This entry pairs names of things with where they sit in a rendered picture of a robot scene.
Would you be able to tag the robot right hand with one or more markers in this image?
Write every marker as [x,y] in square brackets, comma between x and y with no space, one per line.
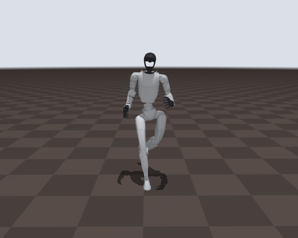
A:
[126,109]

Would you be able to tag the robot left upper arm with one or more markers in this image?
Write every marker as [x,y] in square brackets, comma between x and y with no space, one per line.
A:
[166,87]

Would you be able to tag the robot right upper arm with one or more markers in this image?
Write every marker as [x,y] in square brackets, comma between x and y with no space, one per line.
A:
[133,82]

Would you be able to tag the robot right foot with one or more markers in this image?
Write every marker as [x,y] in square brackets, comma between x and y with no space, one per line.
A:
[147,185]

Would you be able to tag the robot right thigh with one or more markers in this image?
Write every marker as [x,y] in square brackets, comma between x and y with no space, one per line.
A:
[141,132]

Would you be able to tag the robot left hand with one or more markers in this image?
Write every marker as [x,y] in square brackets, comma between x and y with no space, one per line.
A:
[170,102]

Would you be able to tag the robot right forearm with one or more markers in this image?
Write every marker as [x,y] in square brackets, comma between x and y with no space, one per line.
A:
[129,101]

